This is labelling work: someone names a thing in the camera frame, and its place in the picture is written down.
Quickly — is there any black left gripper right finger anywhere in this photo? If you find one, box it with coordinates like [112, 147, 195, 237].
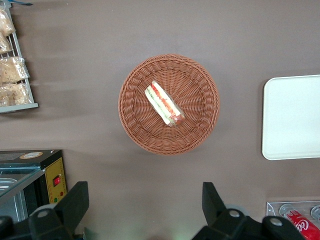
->
[191, 181, 266, 240]

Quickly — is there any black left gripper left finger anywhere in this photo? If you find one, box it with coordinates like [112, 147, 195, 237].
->
[28, 181, 90, 240]

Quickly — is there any clear acrylic bottle rack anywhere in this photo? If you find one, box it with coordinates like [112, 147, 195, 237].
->
[266, 201, 320, 220]

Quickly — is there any stainless steel pan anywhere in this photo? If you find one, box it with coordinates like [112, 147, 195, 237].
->
[0, 177, 27, 222]

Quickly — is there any cream plastic tray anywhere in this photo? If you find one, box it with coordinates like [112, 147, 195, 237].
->
[261, 74, 320, 161]

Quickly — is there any triangle sandwich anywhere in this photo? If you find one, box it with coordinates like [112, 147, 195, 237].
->
[144, 80, 186, 128]

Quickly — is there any round brown wicker basket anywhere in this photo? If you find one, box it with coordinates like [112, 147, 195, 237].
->
[117, 53, 221, 156]

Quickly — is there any black glass food warmer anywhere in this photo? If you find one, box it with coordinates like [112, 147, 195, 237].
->
[0, 149, 68, 223]

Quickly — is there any grey wire display rack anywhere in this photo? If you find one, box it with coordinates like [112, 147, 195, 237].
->
[0, 4, 40, 114]

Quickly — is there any clear bag of puffed snacks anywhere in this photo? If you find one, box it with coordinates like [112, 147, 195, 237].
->
[0, 7, 16, 36]
[0, 56, 30, 84]
[0, 32, 12, 54]
[0, 82, 33, 107]

